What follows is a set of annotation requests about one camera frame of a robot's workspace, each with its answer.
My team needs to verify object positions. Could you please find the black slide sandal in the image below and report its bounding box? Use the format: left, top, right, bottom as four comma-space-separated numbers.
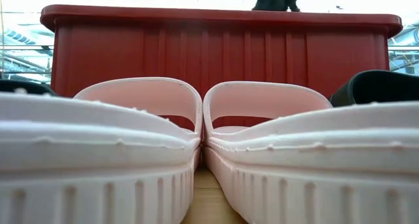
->
0, 79, 60, 97
329, 69, 419, 107

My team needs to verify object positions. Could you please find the white slide sandal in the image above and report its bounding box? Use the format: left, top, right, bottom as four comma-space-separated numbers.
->
202, 81, 419, 224
0, 76, 204, 224

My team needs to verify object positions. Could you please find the red plastic bin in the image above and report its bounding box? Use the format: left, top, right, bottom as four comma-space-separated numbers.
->
39, 3, 404, 133

